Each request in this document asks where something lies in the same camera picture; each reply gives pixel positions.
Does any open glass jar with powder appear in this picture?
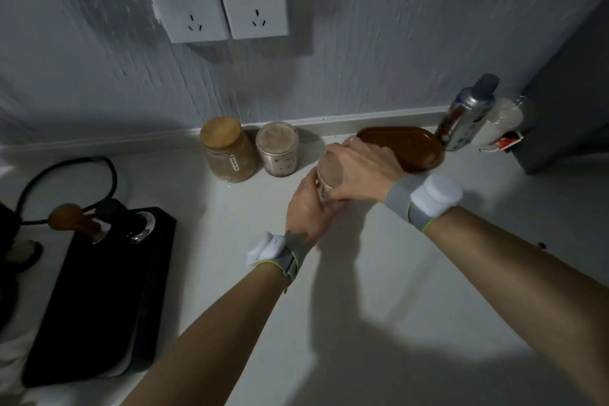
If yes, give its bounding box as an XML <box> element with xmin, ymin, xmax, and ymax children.
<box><xmin>255</xmin><ymin>121</ymin><xmax>300</xmax><ymax>178</ymax></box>

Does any glass jar with wooden lid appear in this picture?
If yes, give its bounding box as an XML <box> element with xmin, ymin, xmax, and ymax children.
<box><xmin>199</xmin><ymin>116</ymin><xmax>260</xmax><ymax>184</ymax></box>

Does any person's left forearm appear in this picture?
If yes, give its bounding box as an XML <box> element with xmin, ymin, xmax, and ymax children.
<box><xmin>121</xmin><ymin>264</ymin><xmax>293</xmax><ymax>406</ymax></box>

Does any silver spray can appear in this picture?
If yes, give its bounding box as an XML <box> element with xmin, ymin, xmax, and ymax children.
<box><xmin>435</xmin><ymin>73</ymin><xmax>501</xmax><ymax>152</ymax></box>

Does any white wall socket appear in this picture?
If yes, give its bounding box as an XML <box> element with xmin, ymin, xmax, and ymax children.
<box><xmin>141</xmin><ymin>0</ymin><xmax>230</xmax><ymax>45</ymax></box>
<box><xmin>214</xmin><ymin>0</ymin><xmax>290</xmax><ymax>40</ymax></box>

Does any black appliance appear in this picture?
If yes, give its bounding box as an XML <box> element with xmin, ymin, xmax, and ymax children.
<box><xmin>0</xmin><ymin>201</ymin><xmax>44</xmax><ymax>332</ymax></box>

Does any grey wristband with white tracker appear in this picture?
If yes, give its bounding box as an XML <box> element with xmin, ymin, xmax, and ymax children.
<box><xmin>246</xmin><ymin>231</ymin><xmax>313</xmax><ymax>293</ymax></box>
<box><xmin>384</xmin><ymin>174</ymin><xmax>464</xmax><ymax>233</ymax></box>

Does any brown oval tray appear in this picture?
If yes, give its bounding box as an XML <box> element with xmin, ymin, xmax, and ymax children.
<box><xmin>344</xmin><ymin>126</ymin><xmax>446</xmax><ymax>173</ymax></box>

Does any white bottle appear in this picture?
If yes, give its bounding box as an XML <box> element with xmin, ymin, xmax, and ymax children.
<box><xmin>473</xmin><ymin>95</ymin><xmax>537</xmax><ymax>149</ymax></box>

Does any black tamping mat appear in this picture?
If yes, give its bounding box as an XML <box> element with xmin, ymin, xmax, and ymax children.
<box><xmin>21</xmin><ymin>206</ymin><xmax>178</xmax><ymax>388</ymax></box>

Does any red and white packet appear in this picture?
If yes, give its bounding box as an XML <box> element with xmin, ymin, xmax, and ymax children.
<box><xmin>480</xmin><ymin>131</ymin><xmax>524</xmax><ymax>153</ymax></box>

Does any glass jar with brown powder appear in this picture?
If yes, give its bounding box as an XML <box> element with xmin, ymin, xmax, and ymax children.
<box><xmin>315</xmin><ymin>153</ymin><xmax>352</xmax><ymax>203</ymax></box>

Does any person's right hand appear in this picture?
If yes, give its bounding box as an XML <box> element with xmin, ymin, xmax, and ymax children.
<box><xmin>325</xmin><ymin>137</ymin><xmax>411</xmax><ymax>204</ymax></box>

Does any person's left hand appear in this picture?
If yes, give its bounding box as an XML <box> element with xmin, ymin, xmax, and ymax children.
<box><xmin>285</xmin><ymin>168</ymin><xmax>354</xmax><ymax>249</ymax></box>

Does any black cable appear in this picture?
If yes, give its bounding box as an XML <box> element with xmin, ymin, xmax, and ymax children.
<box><xmin>16</xmin><ymin>156</ymin><xmax>119</xmax><ymax>226</ymax></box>

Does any dark grey cabinet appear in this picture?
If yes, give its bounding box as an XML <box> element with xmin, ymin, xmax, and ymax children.
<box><xmin>513</xmin><ymin>0</ymin><xmax>609</xmax><ymax>176</ymax></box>

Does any person's right forearm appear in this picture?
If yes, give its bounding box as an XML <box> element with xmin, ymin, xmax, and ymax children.
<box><xmin>422</xmin><ymin>206</ymin><xmax>609</xmax><ymax>406</ymax></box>

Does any wooden knob coffee tamper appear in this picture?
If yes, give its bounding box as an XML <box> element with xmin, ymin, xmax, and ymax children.
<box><xmin>48</xmin><ymin>203</ymin><xmax>111</xmax><ymax>245</ymax></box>

